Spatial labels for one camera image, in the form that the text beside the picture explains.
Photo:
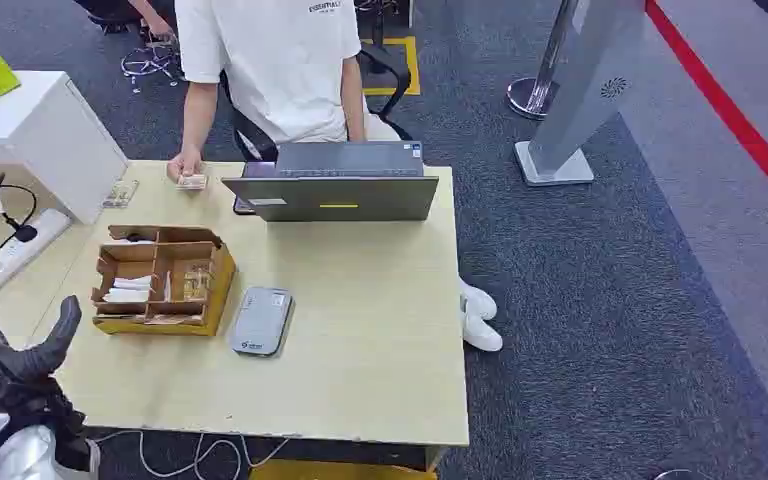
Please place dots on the person's right hand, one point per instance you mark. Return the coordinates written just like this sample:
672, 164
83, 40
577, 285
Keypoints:
182, 164

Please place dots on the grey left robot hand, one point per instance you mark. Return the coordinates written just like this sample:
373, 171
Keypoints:
23, 368

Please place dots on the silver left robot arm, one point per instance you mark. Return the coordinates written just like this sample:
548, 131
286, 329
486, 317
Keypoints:
23, 454

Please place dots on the black office chair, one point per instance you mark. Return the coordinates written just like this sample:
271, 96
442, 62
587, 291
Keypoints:
255, 142

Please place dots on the chrome chair base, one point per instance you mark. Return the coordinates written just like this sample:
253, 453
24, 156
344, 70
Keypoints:
152, 63

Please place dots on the printed card stack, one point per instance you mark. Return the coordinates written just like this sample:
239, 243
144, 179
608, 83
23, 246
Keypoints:
196, 281

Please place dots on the white power strip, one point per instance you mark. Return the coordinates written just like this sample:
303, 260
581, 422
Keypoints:
26, 242

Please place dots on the wooden card box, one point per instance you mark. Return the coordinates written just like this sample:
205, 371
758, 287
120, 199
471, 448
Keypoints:
206, 291

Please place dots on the white card stack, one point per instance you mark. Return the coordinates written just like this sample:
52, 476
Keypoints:
129, 290

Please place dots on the person in white shirt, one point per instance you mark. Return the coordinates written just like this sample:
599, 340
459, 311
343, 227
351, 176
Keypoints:
278, 66

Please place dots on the white cabinet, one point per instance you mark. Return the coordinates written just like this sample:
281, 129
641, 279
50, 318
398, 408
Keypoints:
39, 132

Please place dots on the person in background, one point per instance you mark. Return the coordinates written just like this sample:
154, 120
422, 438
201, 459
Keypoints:
139, 13

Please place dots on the grey laptop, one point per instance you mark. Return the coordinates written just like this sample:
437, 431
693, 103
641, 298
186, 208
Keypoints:
338, 195

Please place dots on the grey card reader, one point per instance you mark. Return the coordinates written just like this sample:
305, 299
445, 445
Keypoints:
261, 321

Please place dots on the white shoe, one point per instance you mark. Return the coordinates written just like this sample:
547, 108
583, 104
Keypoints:
480, 334
480, 301

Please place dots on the yellow box under desk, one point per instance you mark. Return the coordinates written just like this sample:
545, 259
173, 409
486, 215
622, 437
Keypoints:
338, 472

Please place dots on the grey kiosk stand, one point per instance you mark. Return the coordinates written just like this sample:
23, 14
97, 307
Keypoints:
583, 86

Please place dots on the chrome stanchion post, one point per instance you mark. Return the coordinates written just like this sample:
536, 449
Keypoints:
543, 79

